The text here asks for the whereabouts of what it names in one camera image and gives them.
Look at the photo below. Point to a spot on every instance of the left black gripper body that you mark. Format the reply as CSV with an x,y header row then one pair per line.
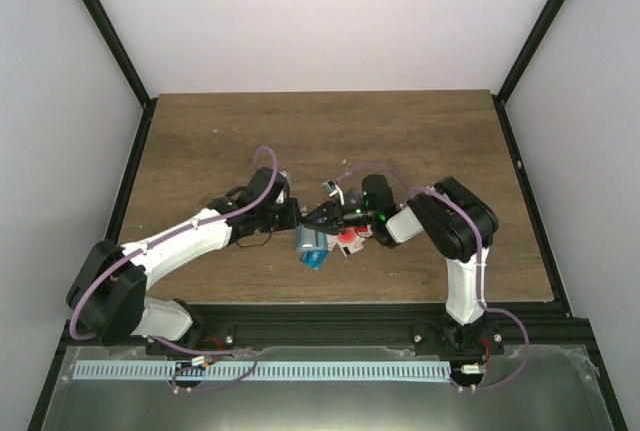
x,y
274,222

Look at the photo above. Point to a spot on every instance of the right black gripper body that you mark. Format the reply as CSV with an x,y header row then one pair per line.
x,y
348,219

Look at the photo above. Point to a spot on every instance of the dark grey credit card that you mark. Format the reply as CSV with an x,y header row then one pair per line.
x,y
353,198

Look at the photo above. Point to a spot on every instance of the teal leather card holder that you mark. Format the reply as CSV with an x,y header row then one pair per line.
x,y
309,240

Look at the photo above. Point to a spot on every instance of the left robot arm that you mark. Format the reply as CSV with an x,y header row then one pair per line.
x,y
109,298

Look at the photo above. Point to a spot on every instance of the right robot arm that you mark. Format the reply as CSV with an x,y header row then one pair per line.
x,y
459,224

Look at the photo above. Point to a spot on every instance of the white card with red circle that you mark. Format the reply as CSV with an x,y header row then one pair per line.
x,y
353,237

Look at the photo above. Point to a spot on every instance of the blue credit card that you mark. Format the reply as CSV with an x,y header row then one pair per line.
x,y
314,259

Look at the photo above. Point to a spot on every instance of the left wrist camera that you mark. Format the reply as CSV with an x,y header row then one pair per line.
x,y
284,183

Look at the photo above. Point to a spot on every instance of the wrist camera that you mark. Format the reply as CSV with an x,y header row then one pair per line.
x,y
284,183
334,192

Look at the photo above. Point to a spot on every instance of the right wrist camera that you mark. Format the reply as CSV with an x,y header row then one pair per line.
x,y
334,192

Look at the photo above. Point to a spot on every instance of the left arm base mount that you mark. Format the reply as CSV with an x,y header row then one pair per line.
x,y
190,344

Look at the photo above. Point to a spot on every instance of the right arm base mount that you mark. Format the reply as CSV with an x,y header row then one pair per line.
x,y
453,340

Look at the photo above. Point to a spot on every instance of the light blue slotted cable duct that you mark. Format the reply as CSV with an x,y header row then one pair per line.
x,y
266,371

